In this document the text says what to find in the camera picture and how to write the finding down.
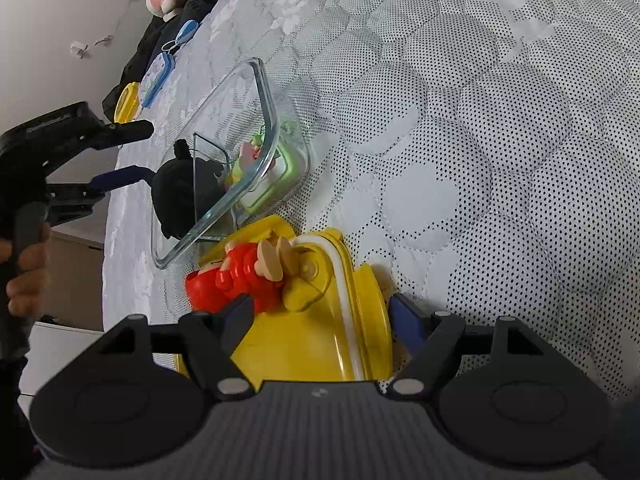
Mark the person's left hand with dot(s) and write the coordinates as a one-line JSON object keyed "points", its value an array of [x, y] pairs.
{"points": [[30, 265]]}

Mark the red toy figure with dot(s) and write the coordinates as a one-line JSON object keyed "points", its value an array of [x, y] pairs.
{"points": [[240, 275]]}

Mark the yellow container lid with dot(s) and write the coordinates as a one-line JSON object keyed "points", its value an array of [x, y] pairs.
{"points": [[320, 340]]}

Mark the black plush toy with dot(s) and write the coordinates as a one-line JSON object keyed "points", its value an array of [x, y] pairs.
{"points": [[177, 190]]}

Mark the green toy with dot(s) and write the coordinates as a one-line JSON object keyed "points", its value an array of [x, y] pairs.
{"points": [[280, 175]]}

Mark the black cloth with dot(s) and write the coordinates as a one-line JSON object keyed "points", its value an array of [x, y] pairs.
{"points": [[145, 50]]}

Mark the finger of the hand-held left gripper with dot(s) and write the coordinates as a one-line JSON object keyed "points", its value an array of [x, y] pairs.
{"points": [[120, 176], [132, 131]]}

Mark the blue key fob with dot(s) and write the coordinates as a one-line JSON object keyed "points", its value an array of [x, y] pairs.
{"points": [[186, 32]]}

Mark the white wall socket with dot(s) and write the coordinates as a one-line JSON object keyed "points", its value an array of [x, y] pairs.
{"points": [[79, 48]]}

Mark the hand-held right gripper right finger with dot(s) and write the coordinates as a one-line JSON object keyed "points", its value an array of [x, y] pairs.
{"points": [[404, 316]]}

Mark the blue tin box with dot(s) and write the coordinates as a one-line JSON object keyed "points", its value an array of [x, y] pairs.
{"points": [[157, 77]]}

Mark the clear glass container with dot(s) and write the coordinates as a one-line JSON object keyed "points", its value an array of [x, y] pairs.
{"points": [[267, 110]]}

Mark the white furniture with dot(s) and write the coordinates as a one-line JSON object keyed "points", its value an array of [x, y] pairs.
{"points": [[65, 347]]}

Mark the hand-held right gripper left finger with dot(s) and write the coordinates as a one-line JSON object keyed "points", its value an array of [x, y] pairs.
{"points": [[241, 311]]}

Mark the grey quilted mattress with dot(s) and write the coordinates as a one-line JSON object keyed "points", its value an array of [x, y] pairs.
{"points": [[450, 160]]}

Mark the small yellow container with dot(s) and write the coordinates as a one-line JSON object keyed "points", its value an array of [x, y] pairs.
{"points": [[125, 105]]}

